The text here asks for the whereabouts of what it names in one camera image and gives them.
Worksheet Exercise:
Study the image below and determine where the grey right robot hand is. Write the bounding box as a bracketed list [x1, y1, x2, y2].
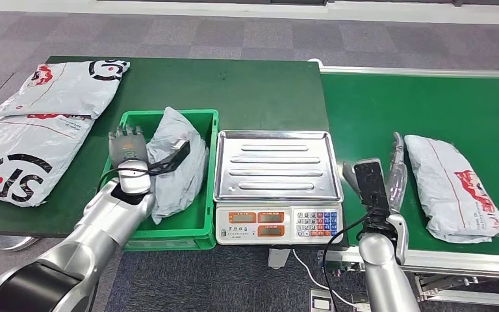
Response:
[342, 132, 409, 213]

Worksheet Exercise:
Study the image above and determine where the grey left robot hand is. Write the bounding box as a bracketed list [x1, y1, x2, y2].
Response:
[107, 125, 149, 168]

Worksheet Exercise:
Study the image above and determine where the grey parcel bag red print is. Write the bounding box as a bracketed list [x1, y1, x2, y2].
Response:
[404, 135, 499, 244]

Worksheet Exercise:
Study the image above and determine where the green conveyor belt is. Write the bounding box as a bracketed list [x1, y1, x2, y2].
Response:
[309, 58, 499, 307]

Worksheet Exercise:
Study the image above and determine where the large white mailer bag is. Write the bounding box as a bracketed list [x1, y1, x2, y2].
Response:
[0, 112, 96, 209]
[0, 59, 131, 120]

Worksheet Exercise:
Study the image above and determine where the green plastic bin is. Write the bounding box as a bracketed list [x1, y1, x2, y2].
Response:
[99, 109, 220, 252]

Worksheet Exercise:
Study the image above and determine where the green table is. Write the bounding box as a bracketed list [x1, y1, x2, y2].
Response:
[0, 56, 332, 240]

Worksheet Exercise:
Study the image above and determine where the electronic weighing scale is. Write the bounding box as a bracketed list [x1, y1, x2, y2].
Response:
[213, 130, 345, 246]

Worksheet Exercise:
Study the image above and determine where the white power plug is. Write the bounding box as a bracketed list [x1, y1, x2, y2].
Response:
[352, 294, 373, 312]

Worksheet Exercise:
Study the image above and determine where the white table leg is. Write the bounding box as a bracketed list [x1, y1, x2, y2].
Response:
[268, 246, 292, 270]

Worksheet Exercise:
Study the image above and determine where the grey power adapter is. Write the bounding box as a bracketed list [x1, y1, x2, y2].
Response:
[309, 288, 337, 312]

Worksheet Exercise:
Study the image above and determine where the round metal base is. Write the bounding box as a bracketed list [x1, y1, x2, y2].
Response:
[0, 234, 40, 252]

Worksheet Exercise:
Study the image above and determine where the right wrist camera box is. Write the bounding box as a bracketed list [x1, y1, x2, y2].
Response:
[352, 158, 392, 212]

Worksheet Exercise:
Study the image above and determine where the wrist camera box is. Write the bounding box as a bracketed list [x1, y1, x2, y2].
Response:
[147, 138, 192, 177]
[352, 158, 392, 212]

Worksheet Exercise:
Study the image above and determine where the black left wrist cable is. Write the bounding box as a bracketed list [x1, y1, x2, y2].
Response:
[96, 165, 177, 194]

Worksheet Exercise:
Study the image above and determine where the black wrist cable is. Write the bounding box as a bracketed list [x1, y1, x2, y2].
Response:
[96, 165, 177, 194]
[322, 202, 377, 312]

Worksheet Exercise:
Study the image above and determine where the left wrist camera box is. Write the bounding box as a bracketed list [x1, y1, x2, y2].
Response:
[147, 138, 192, 177]

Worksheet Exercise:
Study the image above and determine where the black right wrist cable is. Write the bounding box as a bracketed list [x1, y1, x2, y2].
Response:
[322, 202, 377, 312]

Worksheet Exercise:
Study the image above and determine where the white power cable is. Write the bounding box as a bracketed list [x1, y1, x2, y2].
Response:
[291, 248, 358, 309]

